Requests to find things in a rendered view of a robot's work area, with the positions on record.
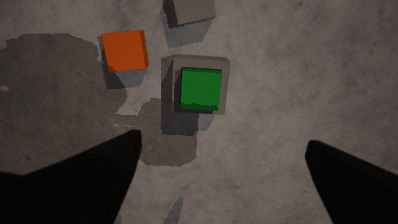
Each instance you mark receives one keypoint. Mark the orange block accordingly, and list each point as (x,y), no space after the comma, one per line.
(125,50)

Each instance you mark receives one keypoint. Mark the green square button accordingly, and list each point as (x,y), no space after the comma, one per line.
(200,84)

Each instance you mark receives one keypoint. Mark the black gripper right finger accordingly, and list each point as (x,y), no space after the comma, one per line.
(352,190)

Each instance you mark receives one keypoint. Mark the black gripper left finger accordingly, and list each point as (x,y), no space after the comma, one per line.
(88,188)

